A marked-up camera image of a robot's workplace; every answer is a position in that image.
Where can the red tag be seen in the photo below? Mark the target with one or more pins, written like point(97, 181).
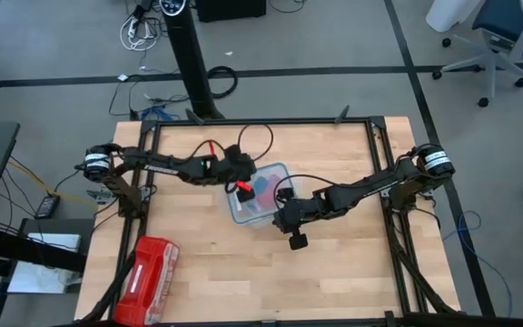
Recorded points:
point(243, 185)

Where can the silver mounting plate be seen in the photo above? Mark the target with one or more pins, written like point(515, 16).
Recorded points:
point(98, 195)

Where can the grey office chair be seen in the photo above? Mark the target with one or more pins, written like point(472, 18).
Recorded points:
point(511, 18)

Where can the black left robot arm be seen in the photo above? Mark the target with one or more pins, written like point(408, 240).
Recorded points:
point(152, 165)

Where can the black power adapter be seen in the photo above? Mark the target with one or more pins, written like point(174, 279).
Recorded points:
point(47, 206)

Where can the black tower fan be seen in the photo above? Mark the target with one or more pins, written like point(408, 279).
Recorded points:
point(189, 54)

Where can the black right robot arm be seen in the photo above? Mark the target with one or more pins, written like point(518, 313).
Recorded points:
point(379, 186)

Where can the white flat device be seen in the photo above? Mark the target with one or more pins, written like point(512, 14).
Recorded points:
point(55, 243)

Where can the blue bandage strip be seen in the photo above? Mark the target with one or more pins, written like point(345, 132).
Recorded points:
point(260, 184)

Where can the clear zip plastic bag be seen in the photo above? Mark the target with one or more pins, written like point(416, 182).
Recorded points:
point(266, 195)

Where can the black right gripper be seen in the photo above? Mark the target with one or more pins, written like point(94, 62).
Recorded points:
point(300, 213)

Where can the black box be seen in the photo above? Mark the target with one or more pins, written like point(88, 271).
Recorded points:
point(229, 9)

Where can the red bandage roll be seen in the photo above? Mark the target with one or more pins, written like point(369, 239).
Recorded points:
point(273, 188)

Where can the white bin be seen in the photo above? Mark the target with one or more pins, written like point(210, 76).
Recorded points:
point(447, 13)

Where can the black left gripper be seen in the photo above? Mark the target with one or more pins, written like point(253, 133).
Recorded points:
point(234, 168)

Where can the red first aid kit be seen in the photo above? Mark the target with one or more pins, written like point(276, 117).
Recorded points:
point(148, 277)

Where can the teal-rimmed container lid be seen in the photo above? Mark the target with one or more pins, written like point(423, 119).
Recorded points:
point(284, 170)

